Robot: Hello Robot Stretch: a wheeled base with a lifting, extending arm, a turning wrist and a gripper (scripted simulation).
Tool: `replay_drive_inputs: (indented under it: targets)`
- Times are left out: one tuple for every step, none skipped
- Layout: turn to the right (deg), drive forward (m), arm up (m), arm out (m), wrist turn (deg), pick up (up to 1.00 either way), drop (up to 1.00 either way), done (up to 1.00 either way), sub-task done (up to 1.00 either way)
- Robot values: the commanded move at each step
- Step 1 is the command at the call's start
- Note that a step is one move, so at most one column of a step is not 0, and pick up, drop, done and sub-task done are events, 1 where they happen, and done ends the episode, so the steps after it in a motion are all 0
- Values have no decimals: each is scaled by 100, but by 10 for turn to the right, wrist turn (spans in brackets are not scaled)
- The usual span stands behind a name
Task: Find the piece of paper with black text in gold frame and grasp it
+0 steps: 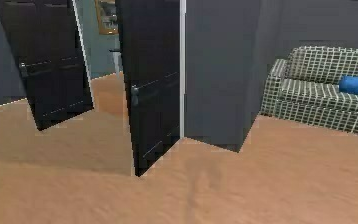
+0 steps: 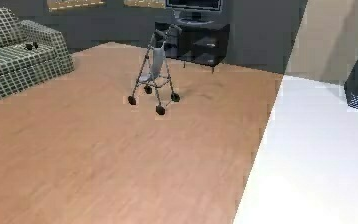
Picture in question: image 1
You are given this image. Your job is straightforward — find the black room door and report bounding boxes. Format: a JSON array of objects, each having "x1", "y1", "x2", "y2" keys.
[
  {"x1": 0, "y1": 0, "x2": 95, "y2": 132},
  {"x1": 115, "y1": 0, "x2": 181, "y2": 178}
]

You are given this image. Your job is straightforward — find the grey door handle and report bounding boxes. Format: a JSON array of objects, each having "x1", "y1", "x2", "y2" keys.
[
  {"x1": 18, "y1": 61, "x2": 29, "y2": 79},
  {"x1": 130, "y1": 85, "x2": 141, "y2": 108}
]

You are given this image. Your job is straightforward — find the green checked sofa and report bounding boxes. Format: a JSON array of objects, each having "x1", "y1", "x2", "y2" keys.
[{"x1": 259, "y1": 45, "x2": 358, "y2": 137}]

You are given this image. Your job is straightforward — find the gold framed picture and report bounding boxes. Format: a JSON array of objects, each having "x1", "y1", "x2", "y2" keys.
[{"x1": 94, "y1": 0, "x2": 119, "y2": 36}]

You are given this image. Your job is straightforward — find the blue cushion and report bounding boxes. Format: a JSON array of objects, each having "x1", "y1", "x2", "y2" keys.
[{"x1": 338, "y1": 75, "x2": 358, "y2": 98}]

